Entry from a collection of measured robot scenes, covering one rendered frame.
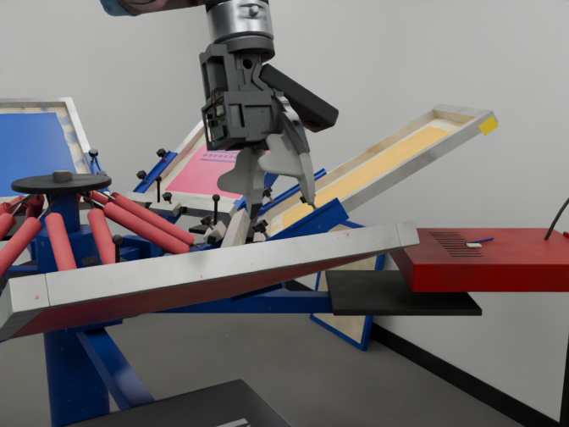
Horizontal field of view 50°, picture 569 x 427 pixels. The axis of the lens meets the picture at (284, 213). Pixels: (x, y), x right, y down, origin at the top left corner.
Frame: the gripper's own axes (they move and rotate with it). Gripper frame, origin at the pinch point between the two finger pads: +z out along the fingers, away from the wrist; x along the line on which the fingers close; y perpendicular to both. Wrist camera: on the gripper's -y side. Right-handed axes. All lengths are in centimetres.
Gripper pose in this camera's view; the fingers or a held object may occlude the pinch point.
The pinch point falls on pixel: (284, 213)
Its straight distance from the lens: 71.3
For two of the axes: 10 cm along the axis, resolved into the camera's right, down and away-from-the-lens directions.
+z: 1.5, 9.9, -0.5
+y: -8.7, 1.1, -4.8
